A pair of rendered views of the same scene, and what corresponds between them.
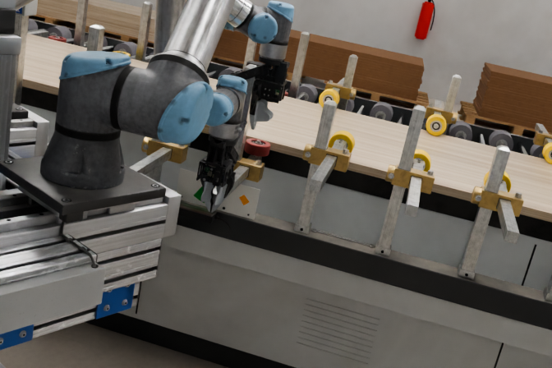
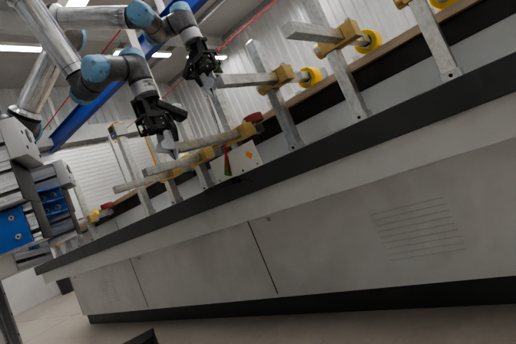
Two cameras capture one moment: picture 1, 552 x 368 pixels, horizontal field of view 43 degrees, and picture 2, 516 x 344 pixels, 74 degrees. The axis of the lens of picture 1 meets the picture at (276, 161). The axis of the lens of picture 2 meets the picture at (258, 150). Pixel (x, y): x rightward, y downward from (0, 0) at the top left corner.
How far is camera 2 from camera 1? 1.39 m
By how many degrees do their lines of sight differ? 36
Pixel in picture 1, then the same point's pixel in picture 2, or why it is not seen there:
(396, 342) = (477, 211)
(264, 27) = (133, 9)
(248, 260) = (283, 200)
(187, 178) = (215, 166)
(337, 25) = not seen: hidden behind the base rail
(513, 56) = not seen: outside the picture
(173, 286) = (284, 259)
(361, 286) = (370, 163)
